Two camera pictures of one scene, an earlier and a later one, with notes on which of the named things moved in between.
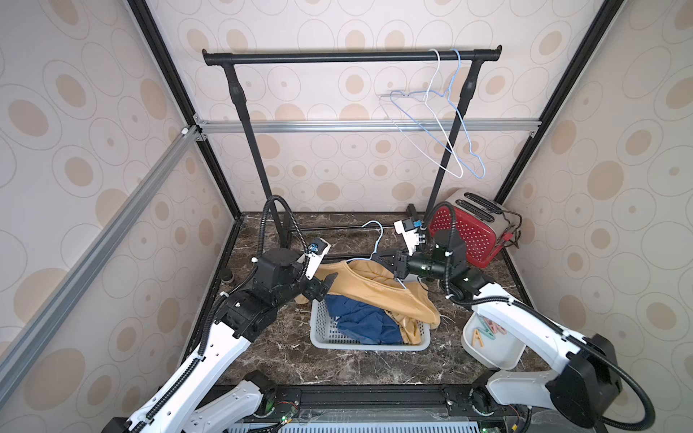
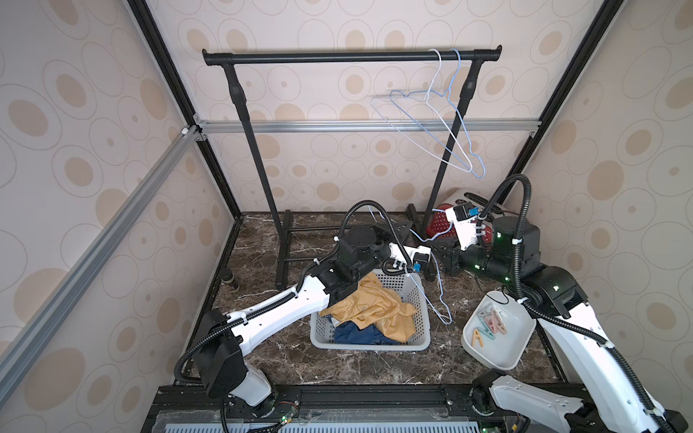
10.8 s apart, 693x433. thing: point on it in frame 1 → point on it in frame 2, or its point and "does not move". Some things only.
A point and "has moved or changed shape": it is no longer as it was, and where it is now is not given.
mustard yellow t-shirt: [376, 286] has moved or changed shape
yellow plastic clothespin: [475, 336] does not move
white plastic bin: [503, 352] does not move
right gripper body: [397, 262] → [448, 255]
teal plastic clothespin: [486, 332] does not move
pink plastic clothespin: [495, 327] does not move
